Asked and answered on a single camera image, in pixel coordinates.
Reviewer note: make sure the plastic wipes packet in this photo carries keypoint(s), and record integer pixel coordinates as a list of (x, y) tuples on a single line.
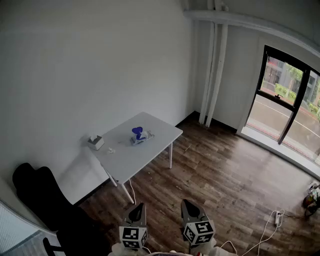
[(140, 139)]

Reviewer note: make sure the colourful bag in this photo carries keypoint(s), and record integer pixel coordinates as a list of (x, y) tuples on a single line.
[(311, 200)]

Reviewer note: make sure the black framed window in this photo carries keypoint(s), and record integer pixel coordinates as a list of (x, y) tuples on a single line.
[(287, 100)]

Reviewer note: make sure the black office chair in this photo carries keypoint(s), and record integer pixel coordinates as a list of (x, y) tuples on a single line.
[(45, 195)]

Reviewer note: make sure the crumpled white tissue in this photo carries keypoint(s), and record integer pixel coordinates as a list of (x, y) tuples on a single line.
[(111, 150)]

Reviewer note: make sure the white grey tissue box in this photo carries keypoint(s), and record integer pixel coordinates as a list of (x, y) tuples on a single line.
[(96, 143)]

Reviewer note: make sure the person's left forearm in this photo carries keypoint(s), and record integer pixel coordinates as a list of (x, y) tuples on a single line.
[(117, 251)]

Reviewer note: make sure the white vertical pipe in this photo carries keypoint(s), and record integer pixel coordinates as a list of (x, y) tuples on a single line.
[(218, 75), (208, 75)]

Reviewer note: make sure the white table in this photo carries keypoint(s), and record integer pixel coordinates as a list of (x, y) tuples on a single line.
[(140, 155)]

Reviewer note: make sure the frosted ribbed glass panel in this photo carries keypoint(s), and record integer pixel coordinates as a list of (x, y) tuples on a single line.
[(15, 230)]

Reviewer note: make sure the white printed sweatshirt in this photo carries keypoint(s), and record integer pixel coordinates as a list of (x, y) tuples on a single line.
[(225, 252)]

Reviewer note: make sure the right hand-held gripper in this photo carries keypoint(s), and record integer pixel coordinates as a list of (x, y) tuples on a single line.
[(200, 232)]

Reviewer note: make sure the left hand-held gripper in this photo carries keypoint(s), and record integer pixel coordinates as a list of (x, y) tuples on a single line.
[(130, 235)]

